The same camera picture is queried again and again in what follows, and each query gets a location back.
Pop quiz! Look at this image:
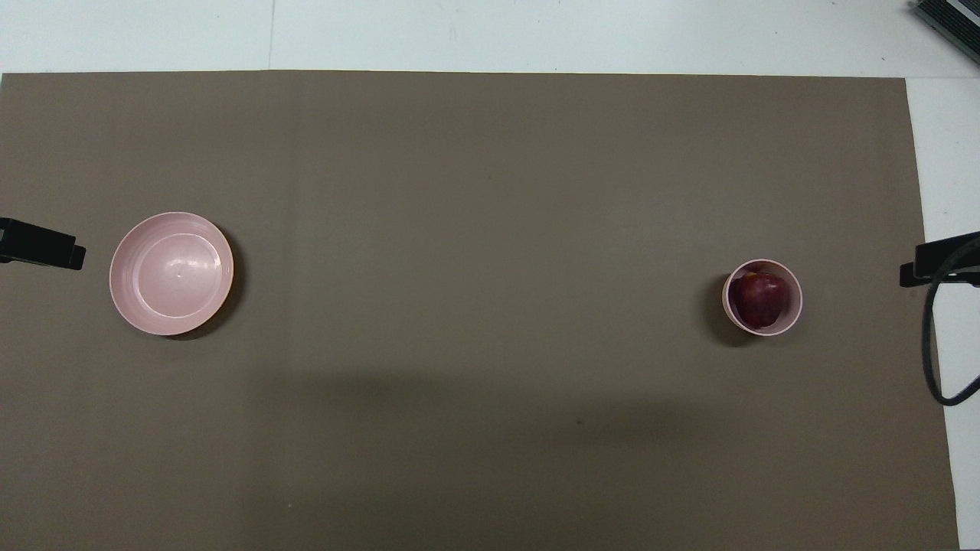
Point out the dark red apple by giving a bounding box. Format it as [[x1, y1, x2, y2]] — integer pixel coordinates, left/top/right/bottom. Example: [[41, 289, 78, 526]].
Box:
[[730, 272, 790, 329]]

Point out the pink bowl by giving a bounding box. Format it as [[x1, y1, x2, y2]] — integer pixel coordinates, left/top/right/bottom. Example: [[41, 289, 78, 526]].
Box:
[[722, 259, 804, 337]]

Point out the dark ribbed device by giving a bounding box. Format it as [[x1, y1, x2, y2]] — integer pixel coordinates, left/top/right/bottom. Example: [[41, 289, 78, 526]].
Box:
[[911, 0, 980, 44]]

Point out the brown table mat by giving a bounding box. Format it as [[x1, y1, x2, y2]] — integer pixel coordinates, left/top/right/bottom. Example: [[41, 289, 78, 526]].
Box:
[[0, 70, 960, 551]]

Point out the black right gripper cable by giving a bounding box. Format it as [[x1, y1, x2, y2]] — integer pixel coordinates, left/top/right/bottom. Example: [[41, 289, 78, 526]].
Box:
[[922, 236, 980, 407]]

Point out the pink plate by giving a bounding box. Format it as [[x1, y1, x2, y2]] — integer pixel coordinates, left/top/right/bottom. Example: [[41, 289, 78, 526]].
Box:
[[109, 212, 235, 337]]

